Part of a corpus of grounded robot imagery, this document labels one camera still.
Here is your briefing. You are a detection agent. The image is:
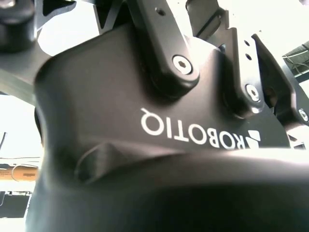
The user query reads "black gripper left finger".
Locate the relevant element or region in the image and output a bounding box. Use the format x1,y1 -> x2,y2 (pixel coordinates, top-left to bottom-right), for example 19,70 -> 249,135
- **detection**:
0,0 -> 201,104

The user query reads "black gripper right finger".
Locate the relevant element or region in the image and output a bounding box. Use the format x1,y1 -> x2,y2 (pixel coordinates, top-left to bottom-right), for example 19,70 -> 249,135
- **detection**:
187,0 -> 309,126

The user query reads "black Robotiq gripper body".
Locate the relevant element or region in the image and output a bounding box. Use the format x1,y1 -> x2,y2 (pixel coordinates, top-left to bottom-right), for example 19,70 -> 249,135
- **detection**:
24,24 -> 309,232

